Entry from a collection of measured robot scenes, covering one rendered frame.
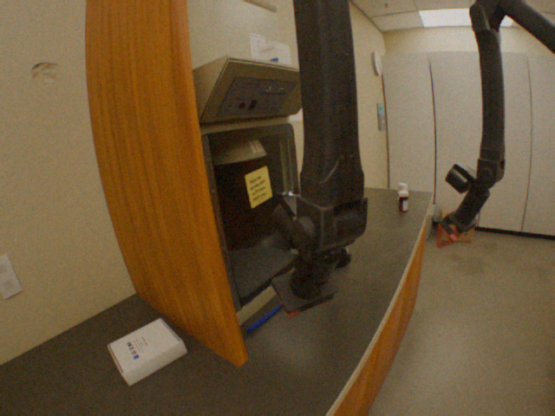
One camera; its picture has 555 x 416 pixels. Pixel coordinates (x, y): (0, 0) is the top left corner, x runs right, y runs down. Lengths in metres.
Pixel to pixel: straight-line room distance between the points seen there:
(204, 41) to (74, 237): 0.64
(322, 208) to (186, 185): 0.21
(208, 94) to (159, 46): 0.12
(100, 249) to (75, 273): 0.11
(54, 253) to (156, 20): 0.67
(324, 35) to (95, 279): 0.86
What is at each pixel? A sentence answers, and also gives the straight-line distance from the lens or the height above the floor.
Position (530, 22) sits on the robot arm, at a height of 1.61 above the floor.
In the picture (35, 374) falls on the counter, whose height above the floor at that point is 0.94.
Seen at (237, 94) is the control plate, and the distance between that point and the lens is 0.49.
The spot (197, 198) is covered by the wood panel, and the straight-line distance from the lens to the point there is 0.39.
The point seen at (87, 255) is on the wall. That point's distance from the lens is 0.89.
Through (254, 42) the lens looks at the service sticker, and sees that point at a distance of 0.68.
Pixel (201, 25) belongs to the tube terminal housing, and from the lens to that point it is 0.58.
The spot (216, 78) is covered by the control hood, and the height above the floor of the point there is 1.48.
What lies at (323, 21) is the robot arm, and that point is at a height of 1.49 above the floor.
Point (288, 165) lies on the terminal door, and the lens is 0.69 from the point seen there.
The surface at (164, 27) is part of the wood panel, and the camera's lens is 0.44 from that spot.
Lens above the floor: 1.39
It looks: 18 degrees down
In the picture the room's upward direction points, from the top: 7 degrees counter-clockwise
